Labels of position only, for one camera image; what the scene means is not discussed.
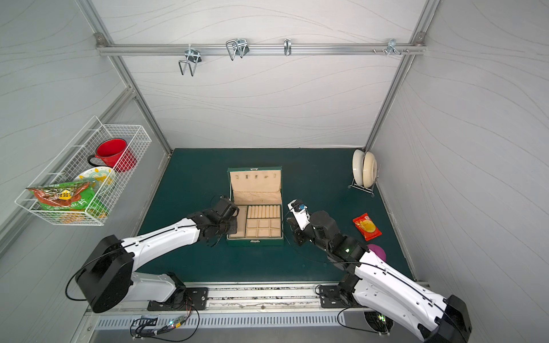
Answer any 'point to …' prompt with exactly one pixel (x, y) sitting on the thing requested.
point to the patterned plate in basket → (99, 177)
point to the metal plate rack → (366, 189)
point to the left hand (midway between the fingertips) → (234, 225)
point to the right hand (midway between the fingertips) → (290, 217)
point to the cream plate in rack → (369, 169)
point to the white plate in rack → (358, 157)
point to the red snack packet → (367, 227)
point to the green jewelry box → (257, 192)
